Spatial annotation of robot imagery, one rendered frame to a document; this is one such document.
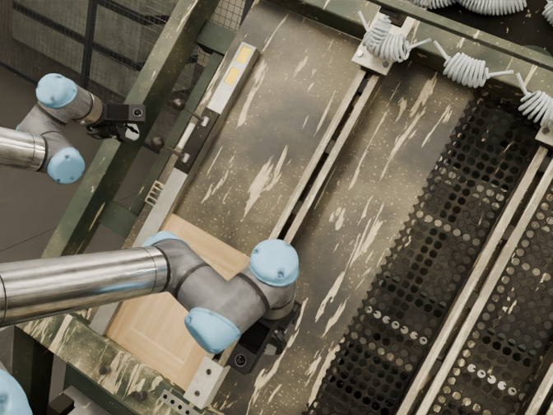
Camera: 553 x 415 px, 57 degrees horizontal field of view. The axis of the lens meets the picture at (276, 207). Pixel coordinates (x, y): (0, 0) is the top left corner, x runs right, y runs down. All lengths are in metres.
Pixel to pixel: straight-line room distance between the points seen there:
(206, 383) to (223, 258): 0.34
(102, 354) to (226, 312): 0.89
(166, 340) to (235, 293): 0.79
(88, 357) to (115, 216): 0.43
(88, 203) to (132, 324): 0.39
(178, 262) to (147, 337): 0.77
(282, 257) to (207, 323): 0.15
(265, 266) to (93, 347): 0.93
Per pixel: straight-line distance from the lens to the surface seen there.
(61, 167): 1.14
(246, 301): 0.77
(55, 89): 1.23
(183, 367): 1.53
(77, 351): 1.65
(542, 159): 1.39
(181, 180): 1.52
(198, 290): 0.78
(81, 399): 1.68
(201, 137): 1.51
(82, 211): 1.65
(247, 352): 0.94
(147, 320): 1.57
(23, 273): 0.68
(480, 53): 1.42
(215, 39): 1.71
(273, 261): 0.77
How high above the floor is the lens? 2.07
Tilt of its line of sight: 29 degrees down
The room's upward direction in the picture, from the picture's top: 19 degrees clockwise
